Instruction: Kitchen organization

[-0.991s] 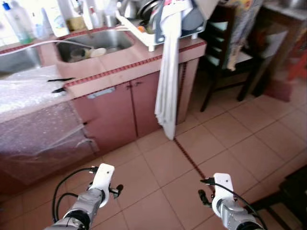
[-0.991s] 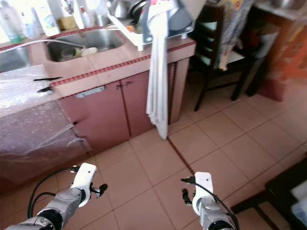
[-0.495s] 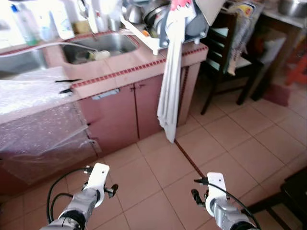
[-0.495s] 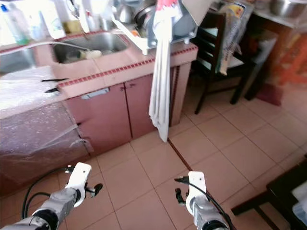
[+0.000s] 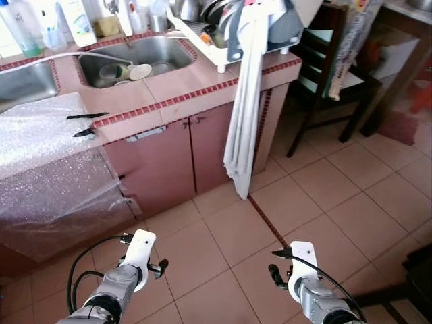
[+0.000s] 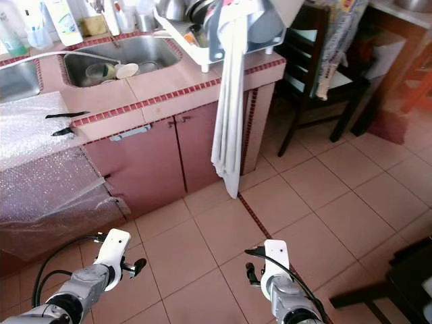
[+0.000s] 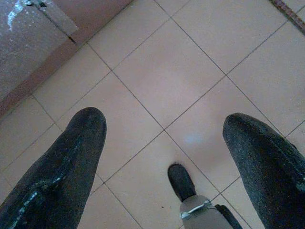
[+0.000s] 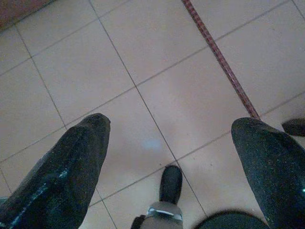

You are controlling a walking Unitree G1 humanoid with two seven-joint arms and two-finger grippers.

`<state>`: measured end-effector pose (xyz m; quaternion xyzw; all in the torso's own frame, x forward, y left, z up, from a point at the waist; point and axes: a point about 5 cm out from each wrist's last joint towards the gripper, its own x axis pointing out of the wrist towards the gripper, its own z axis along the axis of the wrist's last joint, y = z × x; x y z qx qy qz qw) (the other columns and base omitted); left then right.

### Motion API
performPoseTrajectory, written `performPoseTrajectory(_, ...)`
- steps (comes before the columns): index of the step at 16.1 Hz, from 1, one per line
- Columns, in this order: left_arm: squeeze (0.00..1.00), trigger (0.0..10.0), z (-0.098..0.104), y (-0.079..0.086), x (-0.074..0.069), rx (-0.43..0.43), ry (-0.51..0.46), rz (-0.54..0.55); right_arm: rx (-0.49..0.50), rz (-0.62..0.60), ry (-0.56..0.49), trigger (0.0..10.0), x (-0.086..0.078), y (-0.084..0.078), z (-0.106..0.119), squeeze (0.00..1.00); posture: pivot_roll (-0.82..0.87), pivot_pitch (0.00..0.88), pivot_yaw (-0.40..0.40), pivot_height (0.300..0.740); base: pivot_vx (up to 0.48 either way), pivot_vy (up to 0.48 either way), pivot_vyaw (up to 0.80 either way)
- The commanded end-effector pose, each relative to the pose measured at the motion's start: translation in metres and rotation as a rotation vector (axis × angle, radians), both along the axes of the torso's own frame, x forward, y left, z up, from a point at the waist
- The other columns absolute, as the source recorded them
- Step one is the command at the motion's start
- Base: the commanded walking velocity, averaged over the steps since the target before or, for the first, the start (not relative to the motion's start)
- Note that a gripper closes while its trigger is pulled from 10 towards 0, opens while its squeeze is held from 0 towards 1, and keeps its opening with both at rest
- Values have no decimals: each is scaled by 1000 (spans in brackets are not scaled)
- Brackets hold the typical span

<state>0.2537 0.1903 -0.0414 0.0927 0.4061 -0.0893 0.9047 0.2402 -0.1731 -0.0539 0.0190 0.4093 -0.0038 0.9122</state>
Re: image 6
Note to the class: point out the narrow red cabinet door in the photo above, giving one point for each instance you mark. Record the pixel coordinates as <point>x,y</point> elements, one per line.
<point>196,148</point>

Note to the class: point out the steel sink basin with dishes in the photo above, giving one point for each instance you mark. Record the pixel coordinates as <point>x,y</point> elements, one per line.
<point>155,48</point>

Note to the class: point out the black tape strip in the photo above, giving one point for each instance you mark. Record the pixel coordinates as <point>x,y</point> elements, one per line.
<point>63,131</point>

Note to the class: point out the dark wooden chair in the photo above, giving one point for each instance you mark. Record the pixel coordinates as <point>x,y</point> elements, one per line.
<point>304,40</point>

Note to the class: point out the white hanging towel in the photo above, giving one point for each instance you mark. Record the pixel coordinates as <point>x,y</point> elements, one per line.
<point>233,121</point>

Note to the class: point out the wide red cabinet door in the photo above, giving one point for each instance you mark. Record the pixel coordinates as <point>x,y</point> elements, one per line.
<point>142,169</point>

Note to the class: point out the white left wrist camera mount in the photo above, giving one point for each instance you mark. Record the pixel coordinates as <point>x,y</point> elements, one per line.
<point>113,253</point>

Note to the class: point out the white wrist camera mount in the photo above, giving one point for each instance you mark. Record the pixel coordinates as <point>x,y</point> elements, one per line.
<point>113,253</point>
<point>277,264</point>

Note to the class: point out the clear bottle with blue cap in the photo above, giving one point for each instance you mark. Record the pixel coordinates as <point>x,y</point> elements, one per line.
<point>13,34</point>

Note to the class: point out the small white bowl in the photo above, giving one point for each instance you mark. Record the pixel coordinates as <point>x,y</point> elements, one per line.
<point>127,71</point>

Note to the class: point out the translucent plastic bottle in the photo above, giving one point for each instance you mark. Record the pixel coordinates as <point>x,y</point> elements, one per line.
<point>37,27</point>

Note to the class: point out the dark low furniture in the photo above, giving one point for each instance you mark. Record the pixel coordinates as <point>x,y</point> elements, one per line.
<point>412,283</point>

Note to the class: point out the dark wooden table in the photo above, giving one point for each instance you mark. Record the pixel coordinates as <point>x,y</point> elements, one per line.
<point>398,67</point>

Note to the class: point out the yellow sponge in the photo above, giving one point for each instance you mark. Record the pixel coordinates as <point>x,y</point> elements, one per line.
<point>94,27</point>

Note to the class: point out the white bottle with green label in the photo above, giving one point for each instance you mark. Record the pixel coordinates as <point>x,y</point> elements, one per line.
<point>66,23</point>

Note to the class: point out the white dish rack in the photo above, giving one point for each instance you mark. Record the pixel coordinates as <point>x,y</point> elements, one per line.
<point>179,34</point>

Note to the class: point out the plastic wrapped hanging bundle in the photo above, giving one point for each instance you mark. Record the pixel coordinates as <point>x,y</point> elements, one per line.
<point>337,47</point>

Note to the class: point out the clear drinking glass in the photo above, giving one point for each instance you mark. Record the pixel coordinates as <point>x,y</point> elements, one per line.
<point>96,73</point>

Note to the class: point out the clear bubble wrap sheet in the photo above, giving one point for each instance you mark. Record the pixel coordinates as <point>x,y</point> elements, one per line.
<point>40,155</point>

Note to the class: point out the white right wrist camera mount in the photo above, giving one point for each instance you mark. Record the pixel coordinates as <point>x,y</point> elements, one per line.
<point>277,264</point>

